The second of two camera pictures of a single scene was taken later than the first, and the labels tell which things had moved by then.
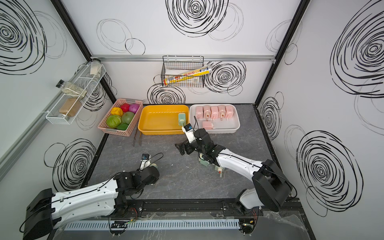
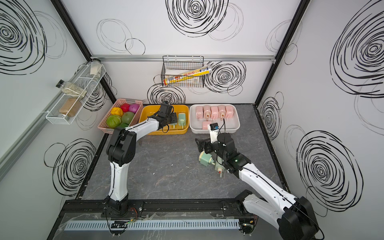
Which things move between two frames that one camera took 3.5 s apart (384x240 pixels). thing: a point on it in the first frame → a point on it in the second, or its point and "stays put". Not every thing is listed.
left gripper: [155, 180] → [174, 117]
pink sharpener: [221, 108] stays put
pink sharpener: [207, 112] stays put
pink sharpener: [207, 125] stays put
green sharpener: [181, 119] stays put
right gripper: [181, 149] → [201, 145]
